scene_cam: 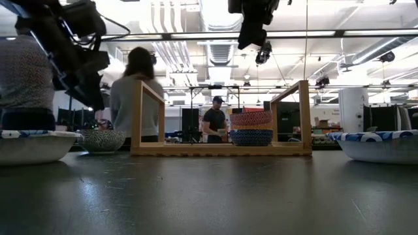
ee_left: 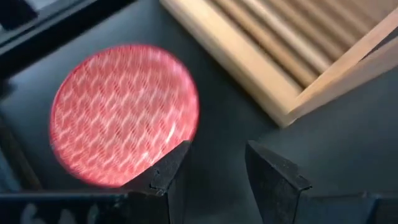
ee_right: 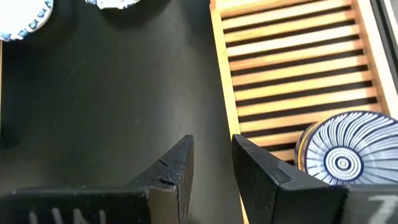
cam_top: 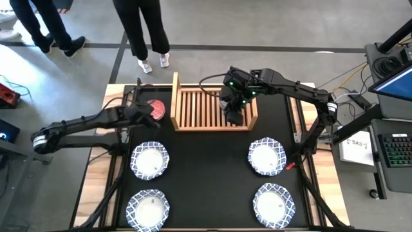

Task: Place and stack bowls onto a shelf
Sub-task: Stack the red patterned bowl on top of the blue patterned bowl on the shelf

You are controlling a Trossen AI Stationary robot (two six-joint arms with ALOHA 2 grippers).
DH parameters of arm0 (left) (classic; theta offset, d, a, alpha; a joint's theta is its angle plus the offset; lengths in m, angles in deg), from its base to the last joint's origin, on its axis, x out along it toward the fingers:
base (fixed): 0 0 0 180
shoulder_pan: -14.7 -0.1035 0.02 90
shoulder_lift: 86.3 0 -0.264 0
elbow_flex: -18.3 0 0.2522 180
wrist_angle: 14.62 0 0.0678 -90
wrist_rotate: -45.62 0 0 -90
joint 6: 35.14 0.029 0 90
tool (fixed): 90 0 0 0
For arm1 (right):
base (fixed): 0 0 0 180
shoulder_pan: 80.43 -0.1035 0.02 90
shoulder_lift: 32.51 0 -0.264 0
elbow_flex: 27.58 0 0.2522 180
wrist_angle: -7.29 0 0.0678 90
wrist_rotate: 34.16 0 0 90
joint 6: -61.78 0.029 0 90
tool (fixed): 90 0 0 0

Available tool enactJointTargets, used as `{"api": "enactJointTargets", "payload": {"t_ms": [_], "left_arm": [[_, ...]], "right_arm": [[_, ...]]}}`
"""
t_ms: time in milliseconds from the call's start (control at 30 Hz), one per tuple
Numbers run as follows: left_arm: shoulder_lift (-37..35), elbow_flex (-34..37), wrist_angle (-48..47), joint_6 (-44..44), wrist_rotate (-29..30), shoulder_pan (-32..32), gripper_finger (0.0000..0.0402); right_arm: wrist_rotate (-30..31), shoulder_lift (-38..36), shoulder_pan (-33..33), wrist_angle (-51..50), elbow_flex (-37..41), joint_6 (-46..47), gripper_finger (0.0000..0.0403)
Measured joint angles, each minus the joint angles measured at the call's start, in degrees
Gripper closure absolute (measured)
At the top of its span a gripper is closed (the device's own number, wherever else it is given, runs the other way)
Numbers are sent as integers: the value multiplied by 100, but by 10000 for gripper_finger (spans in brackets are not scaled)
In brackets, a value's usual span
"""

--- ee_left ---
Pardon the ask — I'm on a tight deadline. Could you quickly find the red patterned bowl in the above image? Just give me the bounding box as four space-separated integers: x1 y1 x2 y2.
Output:
49 44 200 189

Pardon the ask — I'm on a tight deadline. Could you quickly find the black aluminium table frame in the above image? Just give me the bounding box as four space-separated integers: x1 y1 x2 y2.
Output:
0 0 139 80

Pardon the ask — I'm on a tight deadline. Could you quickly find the wooden slatted shelf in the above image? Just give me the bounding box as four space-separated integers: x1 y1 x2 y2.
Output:
159 0 398 129

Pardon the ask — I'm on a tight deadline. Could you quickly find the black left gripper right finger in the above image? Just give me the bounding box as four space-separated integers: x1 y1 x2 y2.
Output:
244 139 313 224

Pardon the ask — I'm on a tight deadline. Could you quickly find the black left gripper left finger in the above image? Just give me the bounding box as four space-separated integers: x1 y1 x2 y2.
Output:
121 139 193 224

